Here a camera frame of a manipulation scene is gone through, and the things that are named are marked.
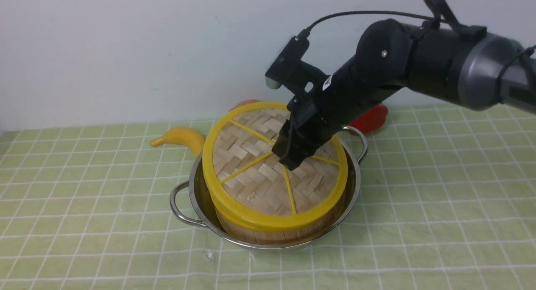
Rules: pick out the red bell pepper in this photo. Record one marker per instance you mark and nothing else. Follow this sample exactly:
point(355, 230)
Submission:
point(372, 121)

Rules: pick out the stainless steel pot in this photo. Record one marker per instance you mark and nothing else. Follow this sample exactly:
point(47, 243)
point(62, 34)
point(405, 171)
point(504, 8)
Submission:
point(206, 211)

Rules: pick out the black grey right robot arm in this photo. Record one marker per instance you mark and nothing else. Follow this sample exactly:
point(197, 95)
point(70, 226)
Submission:
point(468, 67)

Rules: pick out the bamboo steamer lid yellow rim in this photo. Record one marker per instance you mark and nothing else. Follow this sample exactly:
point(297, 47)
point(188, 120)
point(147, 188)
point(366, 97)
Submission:
point(249, 185)

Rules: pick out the yellow banana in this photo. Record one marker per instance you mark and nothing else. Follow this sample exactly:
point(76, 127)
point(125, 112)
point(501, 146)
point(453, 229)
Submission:
point(181, 136)

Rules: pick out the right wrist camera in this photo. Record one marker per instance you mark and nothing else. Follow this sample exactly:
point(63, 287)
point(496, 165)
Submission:
point(290, 71)

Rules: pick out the orange tangerine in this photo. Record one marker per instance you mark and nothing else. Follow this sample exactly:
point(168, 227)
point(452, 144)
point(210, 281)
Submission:
point(246, 102)

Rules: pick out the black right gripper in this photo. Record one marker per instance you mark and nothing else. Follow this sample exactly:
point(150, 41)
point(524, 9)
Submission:
point(354, 89)

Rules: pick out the bamboo steamer basket yellow rim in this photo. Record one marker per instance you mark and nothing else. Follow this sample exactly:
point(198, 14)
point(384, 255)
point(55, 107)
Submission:
point(284, 237)

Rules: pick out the green checkered tablecloth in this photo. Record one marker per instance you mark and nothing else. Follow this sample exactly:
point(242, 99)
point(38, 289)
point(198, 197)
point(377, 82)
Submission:
point(447, 203)

